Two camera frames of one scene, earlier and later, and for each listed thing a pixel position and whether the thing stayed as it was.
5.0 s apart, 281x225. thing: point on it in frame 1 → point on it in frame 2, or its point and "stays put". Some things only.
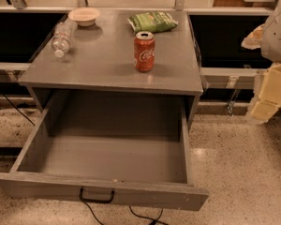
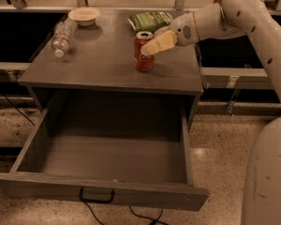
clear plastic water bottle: x=63 y=36 stays put
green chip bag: x=154 y=22 stays put
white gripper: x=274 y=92 → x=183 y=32
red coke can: x=144 y=51 stays put
